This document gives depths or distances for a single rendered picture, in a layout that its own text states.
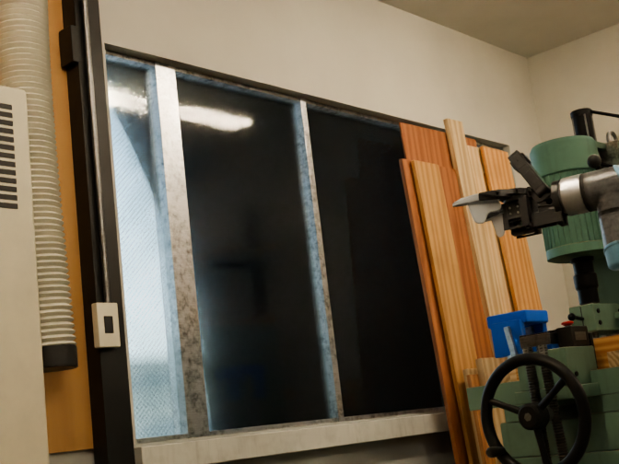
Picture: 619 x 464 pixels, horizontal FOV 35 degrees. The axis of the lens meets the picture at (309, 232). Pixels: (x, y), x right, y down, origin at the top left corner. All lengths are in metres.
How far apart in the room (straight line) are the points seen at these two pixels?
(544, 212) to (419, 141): 2.49
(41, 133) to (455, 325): 1.99
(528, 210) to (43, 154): 1.43
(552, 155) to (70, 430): 1.53
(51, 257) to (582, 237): 1.40
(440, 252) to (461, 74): 1.15
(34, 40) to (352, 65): 1.72
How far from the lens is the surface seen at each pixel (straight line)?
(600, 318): 2.63
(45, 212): 2.78
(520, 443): 2.60
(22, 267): 2.58
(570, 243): 2.61
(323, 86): 4.08
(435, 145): 4.50
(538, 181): 1.96
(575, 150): 2.65
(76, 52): 3.16
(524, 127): 5.39
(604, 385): 2.47
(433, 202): 4.24
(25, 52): 2.94
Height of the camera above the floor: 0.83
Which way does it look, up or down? 11 degrees up
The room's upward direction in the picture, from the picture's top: 7 degrees counter-clockwise
